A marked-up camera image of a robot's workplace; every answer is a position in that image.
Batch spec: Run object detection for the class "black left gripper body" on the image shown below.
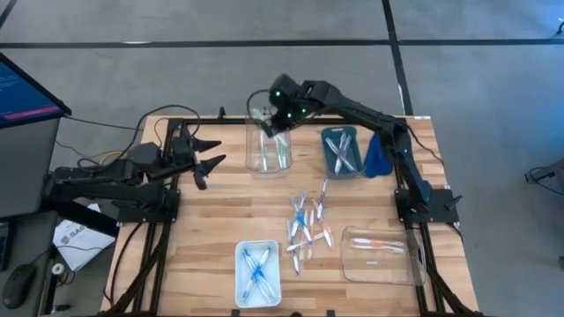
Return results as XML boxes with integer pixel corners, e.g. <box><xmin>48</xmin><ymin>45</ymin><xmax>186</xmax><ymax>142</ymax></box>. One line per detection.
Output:
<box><xmin>165</xmin><ymin>122</ymin><xmax>209</xmax><ymax>192</ymax></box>

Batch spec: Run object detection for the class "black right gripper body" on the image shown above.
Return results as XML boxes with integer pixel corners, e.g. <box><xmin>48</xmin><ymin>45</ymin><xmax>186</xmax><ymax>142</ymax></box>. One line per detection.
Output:
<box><xmin>266</xmin><ymin>73</ymin><xmax>309</xmax><ymax>133</ymax></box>

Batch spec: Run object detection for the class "small clear plastic bin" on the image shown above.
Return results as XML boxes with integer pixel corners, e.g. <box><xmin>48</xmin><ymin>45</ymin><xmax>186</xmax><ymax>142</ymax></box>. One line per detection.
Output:
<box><xmin>244</xmin><ymin>112</ymin><xmax>293</xmax><ymax>178</ymax></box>

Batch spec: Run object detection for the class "white plastic bin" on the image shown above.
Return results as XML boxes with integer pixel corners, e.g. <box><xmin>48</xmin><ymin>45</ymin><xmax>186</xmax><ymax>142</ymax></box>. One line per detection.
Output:
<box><xmin>234</xmin><ymin>240</ymin><xmax>283</xmax><ymax>309</ymax></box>

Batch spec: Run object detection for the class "large clear plastic bin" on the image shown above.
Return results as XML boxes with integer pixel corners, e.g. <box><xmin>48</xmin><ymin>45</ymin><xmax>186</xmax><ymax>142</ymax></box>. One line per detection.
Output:
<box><xmin>339</xmin><ymin>225</ymin><xmax>427</xmax><ymax>287</ymax></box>

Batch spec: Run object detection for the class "teal plastic basket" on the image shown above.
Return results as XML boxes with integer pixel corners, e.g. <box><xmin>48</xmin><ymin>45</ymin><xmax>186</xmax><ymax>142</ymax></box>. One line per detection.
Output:
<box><xmin>320</xmin><ymin>126</ymin><xmax>366</xmax><ymax>181</ymax></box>

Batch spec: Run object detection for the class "blue cloth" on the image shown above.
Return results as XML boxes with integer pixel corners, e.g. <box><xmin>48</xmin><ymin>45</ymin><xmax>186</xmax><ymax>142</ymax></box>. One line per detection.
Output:
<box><xmin>363</xmin><ymin>131</ymin><xmax>396</xmax><ymax>180</ymax></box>

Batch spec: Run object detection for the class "white printed paper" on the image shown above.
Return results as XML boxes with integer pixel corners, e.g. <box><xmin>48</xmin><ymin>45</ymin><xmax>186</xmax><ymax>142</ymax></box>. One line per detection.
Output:
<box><xmin>52</xmin><ymin>203</ymin><xmax>116</xmax><ymax>272</ymax></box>

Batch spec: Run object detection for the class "black desk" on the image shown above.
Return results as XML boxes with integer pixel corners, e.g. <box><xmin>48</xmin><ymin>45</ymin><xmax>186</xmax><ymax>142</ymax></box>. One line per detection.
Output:
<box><xmin>0</xmin><ymin>188</ymin><xmax>120</xmax><ymax>317</ymax></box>

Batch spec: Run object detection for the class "computer monitor with blue screen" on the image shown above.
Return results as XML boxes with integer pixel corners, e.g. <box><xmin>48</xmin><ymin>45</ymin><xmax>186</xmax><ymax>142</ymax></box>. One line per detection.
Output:
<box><xmin>0</xmin><ymin>52</ymin><xmax>73</xmax><ymax>129</ymax></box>

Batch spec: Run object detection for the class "black computer mouse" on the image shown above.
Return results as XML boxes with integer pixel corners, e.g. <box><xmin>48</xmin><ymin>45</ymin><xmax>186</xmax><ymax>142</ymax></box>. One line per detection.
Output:
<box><xmin>1</xmin><ymin>263</ymin><xmax>37</xmax><ymax>310</ymax></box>

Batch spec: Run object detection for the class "gray stand leg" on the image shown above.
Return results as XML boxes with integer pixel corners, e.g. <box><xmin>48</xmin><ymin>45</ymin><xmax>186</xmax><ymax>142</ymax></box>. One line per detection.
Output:
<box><xmin>523</xmin><ymin>157</ymin><xmax>564</xmax><ymax>185</ymax></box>

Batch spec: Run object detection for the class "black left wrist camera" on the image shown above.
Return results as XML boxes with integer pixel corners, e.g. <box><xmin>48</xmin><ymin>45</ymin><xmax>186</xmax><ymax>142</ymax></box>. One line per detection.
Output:
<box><xmin>172</xmin><ymin>136</ymin><xmax>194</xmax><ymax>165</ymax></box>

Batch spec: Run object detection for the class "black metal table frame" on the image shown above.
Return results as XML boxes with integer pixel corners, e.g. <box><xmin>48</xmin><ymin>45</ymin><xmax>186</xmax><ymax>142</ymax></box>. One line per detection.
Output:
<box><xmin>99</xmin><ymin>114</ymin><xmax>486</xmax><ymax>317</ymax></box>

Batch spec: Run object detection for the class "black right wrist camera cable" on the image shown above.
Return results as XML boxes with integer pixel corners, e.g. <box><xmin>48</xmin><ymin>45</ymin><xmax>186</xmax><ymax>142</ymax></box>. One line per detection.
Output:
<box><xmin>245</xmin><ymin>89</ymin><xmax>272</xmax><ymax>120</ymax></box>

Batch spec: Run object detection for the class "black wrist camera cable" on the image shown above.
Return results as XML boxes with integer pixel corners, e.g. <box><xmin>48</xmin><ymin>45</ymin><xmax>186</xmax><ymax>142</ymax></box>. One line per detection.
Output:
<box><xmin>122</xmin><ymin>104</ymin><xmax>203</xmax><ymax>162</ymax></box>
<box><xmin>245</xmin><ymin>89</ymin><xmax>272</xmax><ymax>120</ymax></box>

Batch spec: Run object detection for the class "black left wrist camera cable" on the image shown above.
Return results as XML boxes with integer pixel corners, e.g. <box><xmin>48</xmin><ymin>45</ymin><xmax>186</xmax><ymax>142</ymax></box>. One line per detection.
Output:
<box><xmin>122</xmin><ymin>104</ymin><xmax>203</xmax><ymax>162</ymax></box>

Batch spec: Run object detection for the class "thin black floor cable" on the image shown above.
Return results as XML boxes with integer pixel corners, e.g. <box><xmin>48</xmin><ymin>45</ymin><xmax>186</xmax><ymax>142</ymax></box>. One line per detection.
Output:
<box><xmin>55</xmin><ymin>139</ymin><xmax>102</xmax><ymax>160</ymax></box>
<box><xmin>64</xmin><ymin>114</ymin><xmax>145</xmax><ymax>133</ymax></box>

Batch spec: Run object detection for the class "thick dark cable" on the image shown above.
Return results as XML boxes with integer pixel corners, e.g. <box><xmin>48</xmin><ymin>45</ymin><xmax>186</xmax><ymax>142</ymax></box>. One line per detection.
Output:
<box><xmin>102</xmin><ymin>221</ymin><xmax>149</xmax><ymax>309</ymax></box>

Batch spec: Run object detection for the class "black looped floor cable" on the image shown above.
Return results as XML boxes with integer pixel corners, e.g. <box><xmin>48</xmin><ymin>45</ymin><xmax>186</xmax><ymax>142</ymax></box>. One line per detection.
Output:
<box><xmin>523</xmin><ymin>165</ymin><xmax>564</xmax><ymax>221</ymax></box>

